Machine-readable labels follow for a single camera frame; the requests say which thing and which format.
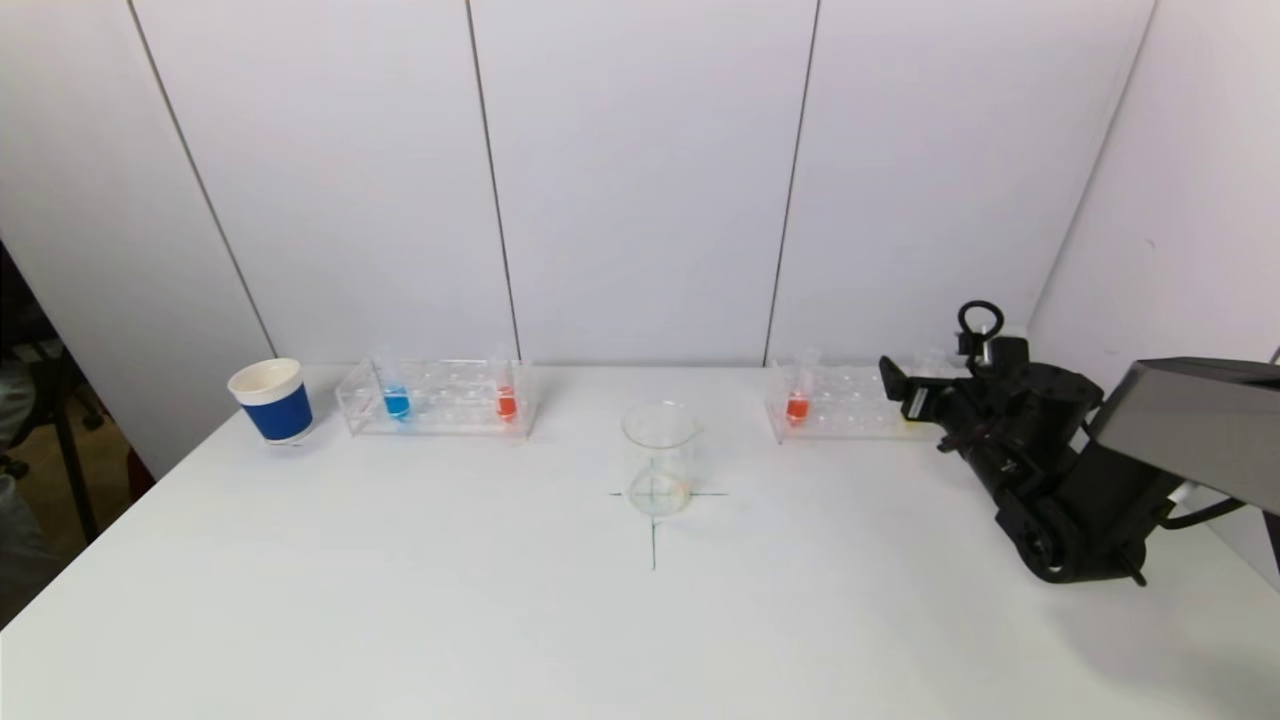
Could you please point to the blue white paper cup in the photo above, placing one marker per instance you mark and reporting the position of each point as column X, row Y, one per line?
column 280, row 415

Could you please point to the yellow pigment test tube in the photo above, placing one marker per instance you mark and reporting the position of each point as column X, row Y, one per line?
column 932, row 362

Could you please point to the clear acrylic test tube rack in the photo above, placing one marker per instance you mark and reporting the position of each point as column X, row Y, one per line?
column 850, row 415
column 450, row 415

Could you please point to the clear glass beaker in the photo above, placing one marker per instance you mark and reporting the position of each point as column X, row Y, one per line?
column 660, row 470

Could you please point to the red pigment test tube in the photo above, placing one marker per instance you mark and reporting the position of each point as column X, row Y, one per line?
column 797, row 408
column 507, row 405

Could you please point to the person in grey clothes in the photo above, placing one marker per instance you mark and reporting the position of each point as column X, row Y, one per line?
column 20, row 530

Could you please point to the blue pigment test tube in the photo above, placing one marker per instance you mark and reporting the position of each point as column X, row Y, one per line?
column 397, row 404

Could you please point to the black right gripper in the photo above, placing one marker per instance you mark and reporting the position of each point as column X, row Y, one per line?
column 914, row 399

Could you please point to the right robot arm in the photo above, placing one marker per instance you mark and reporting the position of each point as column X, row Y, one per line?
column 1200, row 420

